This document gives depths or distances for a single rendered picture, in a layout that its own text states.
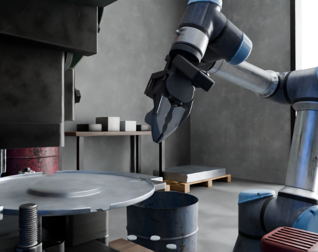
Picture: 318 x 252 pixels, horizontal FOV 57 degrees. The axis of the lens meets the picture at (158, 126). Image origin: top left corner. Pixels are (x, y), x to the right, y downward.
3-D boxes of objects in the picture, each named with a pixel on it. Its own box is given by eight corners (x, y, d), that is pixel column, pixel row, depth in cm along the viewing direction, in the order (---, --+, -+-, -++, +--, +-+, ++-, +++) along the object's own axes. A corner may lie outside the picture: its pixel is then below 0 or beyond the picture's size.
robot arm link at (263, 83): (277, 81, 111) (175, 34, 86) (304, 76, 102) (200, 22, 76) (273, 110, 110) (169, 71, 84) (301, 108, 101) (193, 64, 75)
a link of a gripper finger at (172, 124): (155, 146, 64) (169, 109, 66) (171, 148, 59) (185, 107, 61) (143, 141, 62) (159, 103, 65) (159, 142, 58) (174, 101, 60)
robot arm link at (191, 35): (215, 42, 64) (189, 20, 60) (209, 60, 63) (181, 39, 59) (193, 50, 71) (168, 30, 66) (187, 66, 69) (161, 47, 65)
